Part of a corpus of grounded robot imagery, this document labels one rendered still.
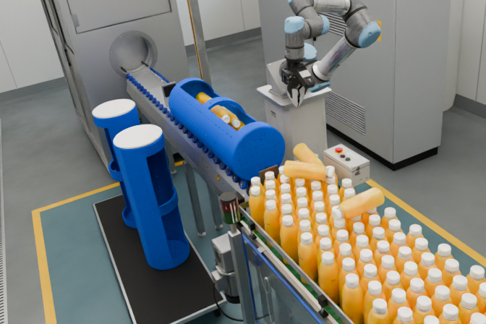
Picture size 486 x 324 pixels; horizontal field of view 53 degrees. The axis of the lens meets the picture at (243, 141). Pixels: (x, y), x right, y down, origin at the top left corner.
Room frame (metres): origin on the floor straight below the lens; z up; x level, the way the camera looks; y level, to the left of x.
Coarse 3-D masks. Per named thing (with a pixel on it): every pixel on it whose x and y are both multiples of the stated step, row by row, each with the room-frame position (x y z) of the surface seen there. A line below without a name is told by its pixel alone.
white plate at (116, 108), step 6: (108, 102) 3.08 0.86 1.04; (114, 102) 3.06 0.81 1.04; (120, 102) 3.05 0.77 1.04; (126, 102) 3.03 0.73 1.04; (132, 102) 3.02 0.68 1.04; (96, 108) 2.99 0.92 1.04; (102, 108) 2.98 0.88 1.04; (108, 108) 2.96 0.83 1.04; (114, 108) 2.95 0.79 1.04; (120, 108) 2.93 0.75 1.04; (126, 108) 2.92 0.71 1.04; (132, 108) 2.93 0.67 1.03; (96, 114) 2.89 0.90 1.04; (102, 114) 2.88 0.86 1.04; (108, 114) 2.87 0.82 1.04; (114, 114) 2.85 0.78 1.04; (120, 114) 2.85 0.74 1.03
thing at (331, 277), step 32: (320, 224) 1.43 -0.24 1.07; (352, 224) 1.41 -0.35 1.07; (384, 224) 1.40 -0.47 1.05; (320, 256) 1.28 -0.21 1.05; (352, 256) 1.25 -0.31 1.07; (416, 256) 1.22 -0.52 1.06; (448, 256) 1.17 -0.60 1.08; (320, 288) 1.22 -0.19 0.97; (352, 288) 1.10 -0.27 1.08; (384, 288) 1.10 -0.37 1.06; (448, 288) 1.06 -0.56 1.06; (352, 320) 1.08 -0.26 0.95; (384, 320) 0.98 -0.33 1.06; (416, 320) 0.97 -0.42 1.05; (448, 320) 0.93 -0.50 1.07
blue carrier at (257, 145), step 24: (192, 96) 2.77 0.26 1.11; (216, 96) 2.74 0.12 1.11; (192, 120) 2.37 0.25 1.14; (216, 120) 2.18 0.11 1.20; (240, 120) 2.45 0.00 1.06; (216, 144) 2.08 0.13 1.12; (240, 144) 1.94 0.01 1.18; (264, 144) 1.99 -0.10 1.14; (240, 168) 1.93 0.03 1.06; (264, 168) 1.98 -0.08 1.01
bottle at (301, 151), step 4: (300, 144) 1.89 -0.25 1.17; (304, 144) 1.89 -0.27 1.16; (296, 148) 1.88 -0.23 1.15; (300, 148) 1.87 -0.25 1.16; (304, 148) 1.86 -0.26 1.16; (308, 148) 1.86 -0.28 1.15; (296, 152) 1.87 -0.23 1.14; (300, 152) 1.85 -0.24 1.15; (304, 152) 1.84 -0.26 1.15; (308, 152) 1.84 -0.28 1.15; (312, 152) 1.85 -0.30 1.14; (296, 156) 1.87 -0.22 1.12; (300, 156) 1.84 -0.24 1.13; (304, 156) 1.82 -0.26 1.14; (308, 156) 1.81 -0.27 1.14; (312, 156) 1.81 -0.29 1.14; (316, 156) 1.82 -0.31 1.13; (300, 160) 1.84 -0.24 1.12; (304, 160) 1.81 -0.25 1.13; (308, 160) 1.80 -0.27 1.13; (312, 160) 1.79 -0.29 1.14; (316, 160) 1.79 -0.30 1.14
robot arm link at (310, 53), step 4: (304, 44) 2.46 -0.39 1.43; (308, 44) 2.47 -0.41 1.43; (304, 48) 2.44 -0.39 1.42; (308, 48) 2.44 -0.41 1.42; (312, 48) 2.45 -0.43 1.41; (304, 52) 2.42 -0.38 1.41; (308, 52) 2.42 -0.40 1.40; (312, 52) 2.43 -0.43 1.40; (316, 52) 2.43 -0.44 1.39; (304, 56) 2.39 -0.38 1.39; (308, 56) 2.40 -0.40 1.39; (312, 56) 2.40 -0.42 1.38; (316, 56) 2.42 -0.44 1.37; (304, 60) 2.39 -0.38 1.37; (308, 60) 2.39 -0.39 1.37; (312, 60) 2.40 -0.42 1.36; (316, 60) 2.42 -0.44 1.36; (304, 64) 2.39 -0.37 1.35; (308, 64) 2.38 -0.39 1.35
